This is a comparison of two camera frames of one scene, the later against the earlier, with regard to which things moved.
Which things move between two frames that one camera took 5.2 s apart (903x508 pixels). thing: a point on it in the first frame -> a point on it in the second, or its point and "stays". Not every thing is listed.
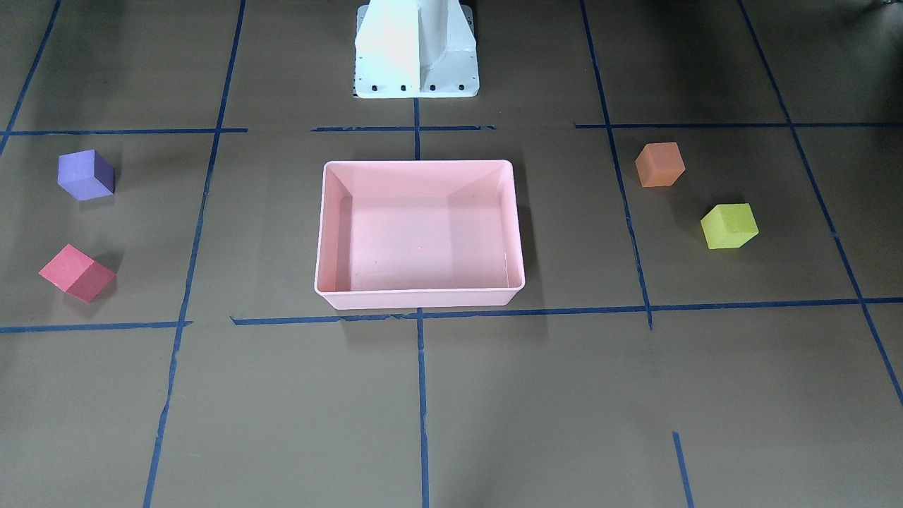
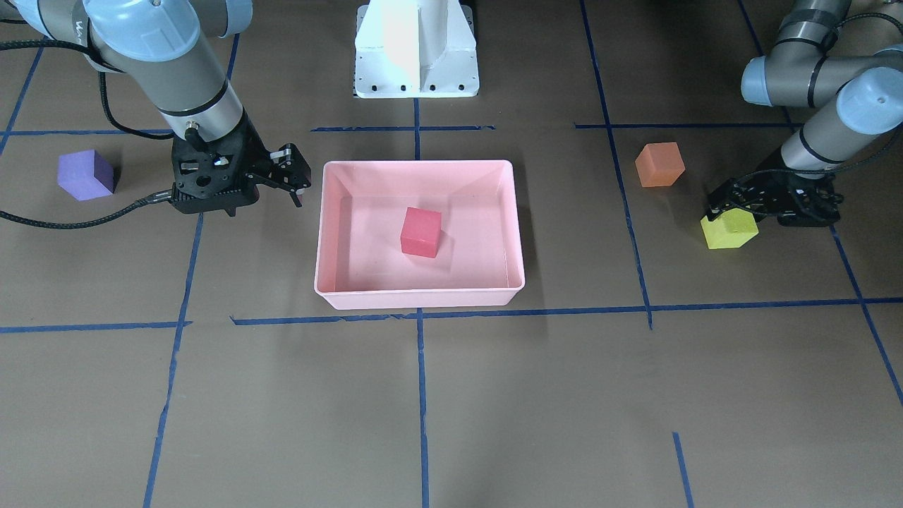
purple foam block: [86, 175] stays
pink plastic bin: [411, 234] stays
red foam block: [77, 274] -> [420, 233]
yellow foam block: [729, 226] stays
